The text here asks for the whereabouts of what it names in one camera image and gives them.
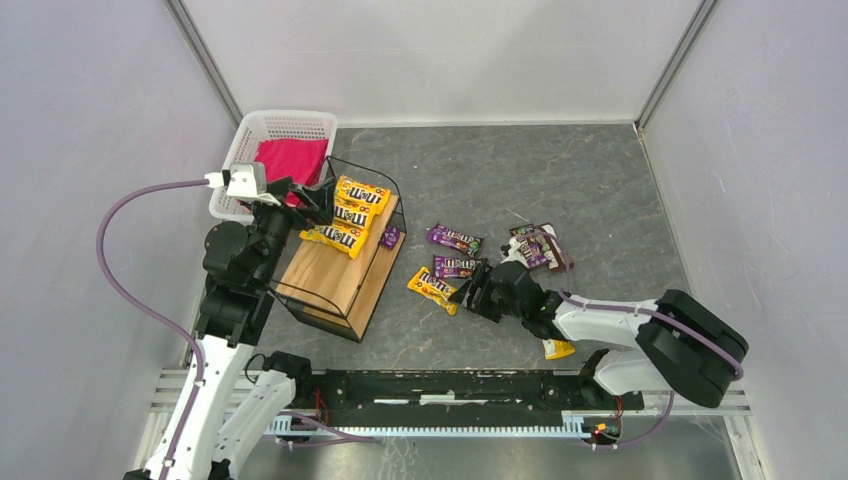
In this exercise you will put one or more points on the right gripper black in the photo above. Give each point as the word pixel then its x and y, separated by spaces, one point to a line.
pixel 486 295

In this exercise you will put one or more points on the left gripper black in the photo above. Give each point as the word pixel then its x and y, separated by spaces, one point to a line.
pixel 296 208

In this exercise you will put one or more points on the yellow candy bag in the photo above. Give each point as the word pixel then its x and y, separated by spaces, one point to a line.
pixel 354 214
pixel 372 196
pixel 439 291
pixel 342 237
pixel 557 349

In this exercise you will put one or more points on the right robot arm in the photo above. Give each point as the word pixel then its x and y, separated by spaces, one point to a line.
pixel 673 343

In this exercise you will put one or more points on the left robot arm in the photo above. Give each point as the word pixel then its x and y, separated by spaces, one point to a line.
pixel 201 441

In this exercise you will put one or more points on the purple candy bag lower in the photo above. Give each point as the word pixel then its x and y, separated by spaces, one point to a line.
pixel 455 268

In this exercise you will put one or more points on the yellow candy bag on shelf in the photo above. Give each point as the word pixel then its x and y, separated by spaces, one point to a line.
pixel 372 196

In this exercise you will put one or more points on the purple candy bag upper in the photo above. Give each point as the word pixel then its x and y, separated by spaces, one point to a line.
pixel 466 244

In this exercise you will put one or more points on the purple candy bag right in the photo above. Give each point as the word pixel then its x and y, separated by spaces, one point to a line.
pixel 524 232

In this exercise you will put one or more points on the brown candy bag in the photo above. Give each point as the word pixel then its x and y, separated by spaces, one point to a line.
pixel 558 259

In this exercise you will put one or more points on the small purple candy bag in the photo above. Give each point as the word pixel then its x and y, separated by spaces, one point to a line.
pixel 390 237

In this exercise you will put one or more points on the pink cloth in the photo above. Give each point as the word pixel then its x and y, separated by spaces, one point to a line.
pixel 301 160

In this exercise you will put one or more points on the white plastic basket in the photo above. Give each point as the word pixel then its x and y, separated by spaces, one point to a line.
pixel 263 125

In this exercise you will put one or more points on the left corner aluminium profile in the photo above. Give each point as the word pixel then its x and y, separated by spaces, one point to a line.
pixel 205 59

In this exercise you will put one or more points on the corner aluminium profile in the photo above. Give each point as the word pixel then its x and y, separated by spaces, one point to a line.
pixel 205 59
pixel 675 62

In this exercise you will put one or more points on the right corner aluminium profile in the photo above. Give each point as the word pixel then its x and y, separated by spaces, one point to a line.
pixel 675 62

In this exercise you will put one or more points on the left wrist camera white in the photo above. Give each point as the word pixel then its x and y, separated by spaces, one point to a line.
pixel 243 181

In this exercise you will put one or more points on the wooden wire shelf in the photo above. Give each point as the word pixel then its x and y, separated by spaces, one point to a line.
pixel 324 288

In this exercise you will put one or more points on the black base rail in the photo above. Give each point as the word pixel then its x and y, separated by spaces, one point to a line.
pixel 455 398

